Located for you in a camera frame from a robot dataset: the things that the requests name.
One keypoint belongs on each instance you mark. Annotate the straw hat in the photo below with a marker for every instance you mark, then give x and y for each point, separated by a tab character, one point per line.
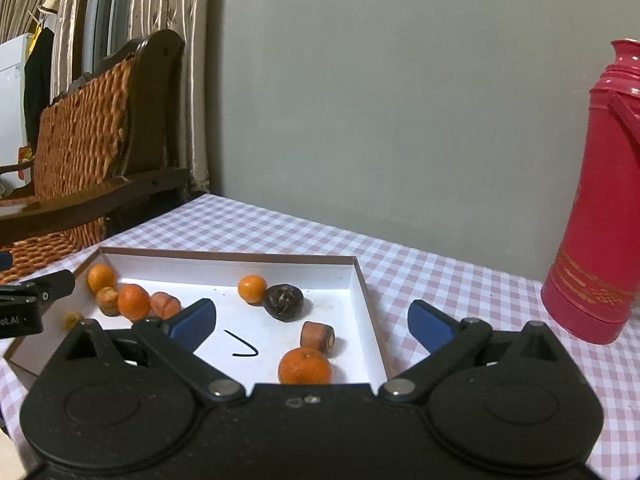
49	7

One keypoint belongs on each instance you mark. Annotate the pink checkered tablecloth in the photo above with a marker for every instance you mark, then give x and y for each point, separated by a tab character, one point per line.
395	275

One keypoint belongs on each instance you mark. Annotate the dark chestnut fruit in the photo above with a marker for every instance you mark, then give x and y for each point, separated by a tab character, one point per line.
284	302

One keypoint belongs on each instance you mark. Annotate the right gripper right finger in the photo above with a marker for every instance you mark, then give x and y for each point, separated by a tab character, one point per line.
451	345

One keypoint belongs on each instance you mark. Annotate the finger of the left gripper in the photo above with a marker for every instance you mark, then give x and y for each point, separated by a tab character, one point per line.
38	291
6	261

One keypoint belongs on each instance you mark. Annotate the large orange tangerine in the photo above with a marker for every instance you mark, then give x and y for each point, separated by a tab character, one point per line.
304	366

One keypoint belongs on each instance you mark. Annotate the brown white shallow box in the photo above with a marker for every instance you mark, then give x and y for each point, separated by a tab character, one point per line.
247	343

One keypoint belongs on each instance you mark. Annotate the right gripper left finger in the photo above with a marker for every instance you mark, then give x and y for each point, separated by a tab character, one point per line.
174	342

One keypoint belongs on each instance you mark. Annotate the black hanging garment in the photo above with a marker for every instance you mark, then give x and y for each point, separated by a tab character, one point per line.
37	84

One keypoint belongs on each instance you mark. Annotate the striped beige curtain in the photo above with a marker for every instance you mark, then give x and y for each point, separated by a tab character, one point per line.
87	31

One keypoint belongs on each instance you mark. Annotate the red thermos flask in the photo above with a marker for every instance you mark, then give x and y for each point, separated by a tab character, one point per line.
593	281

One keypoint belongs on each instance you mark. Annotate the wicker wooden chair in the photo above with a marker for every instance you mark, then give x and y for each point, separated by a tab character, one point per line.
106	158

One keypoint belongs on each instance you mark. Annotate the small tan longan fruit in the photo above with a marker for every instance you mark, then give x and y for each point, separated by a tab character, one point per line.
70	319

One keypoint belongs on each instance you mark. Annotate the small orange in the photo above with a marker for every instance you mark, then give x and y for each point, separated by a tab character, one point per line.
252	289

